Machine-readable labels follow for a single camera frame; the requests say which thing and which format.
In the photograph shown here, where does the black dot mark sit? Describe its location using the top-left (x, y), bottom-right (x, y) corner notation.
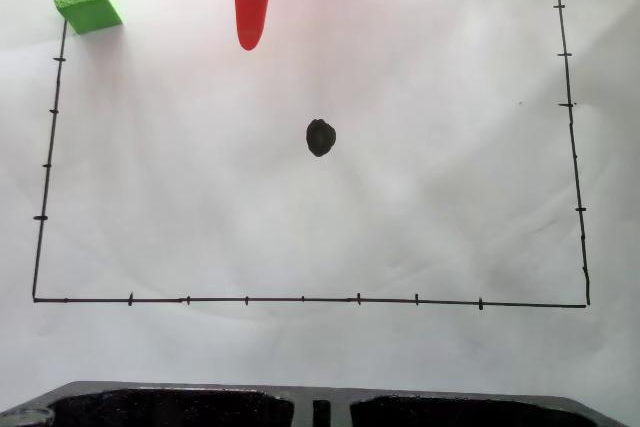
top-left (305, 118), bottom-right (338, 158)

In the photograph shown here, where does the black plastic tray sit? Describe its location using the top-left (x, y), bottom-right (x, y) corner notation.
top-left (0, 380), bottom-right (640, 427)

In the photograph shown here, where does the white sheet with drawn rectangle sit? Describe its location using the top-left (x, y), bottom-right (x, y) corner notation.
top-left (0, 0), bottom-right (640, 401)

